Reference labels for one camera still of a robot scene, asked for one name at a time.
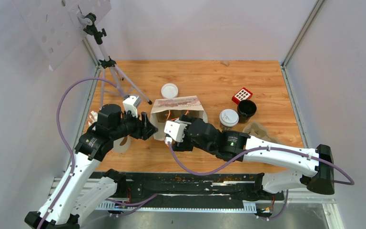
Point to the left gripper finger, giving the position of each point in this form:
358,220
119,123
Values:
148,131
145,122

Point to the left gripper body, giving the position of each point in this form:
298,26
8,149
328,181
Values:
136,129

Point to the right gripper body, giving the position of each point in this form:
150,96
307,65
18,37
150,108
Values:
187,144

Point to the paper bag with orange handles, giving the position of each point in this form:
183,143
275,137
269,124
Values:
170,109

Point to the dark coffee cup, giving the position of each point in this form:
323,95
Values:
227,126

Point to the white coffee lid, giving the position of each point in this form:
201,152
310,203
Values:
229,116

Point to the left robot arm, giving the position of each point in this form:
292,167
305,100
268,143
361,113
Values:
65,209

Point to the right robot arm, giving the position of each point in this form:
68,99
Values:
305,167

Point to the white cup with paper sleeves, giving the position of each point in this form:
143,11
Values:
120,145

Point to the white lid stack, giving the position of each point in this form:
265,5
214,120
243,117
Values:
169,90

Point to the black cup stack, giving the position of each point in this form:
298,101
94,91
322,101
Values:
246,109

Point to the cardboard cup carrier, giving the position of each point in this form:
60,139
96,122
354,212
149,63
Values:
259,131

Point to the red box with white grid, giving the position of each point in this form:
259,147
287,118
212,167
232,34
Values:
242,94

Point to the grey tripod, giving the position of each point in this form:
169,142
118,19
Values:
108,63

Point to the white perforated panel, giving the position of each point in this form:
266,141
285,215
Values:
58,25

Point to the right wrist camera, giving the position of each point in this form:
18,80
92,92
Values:
174,131

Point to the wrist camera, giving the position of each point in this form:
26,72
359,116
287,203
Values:
174,131
131,104

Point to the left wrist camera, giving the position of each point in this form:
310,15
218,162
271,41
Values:
131,104

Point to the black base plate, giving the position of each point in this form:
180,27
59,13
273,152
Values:
180,190

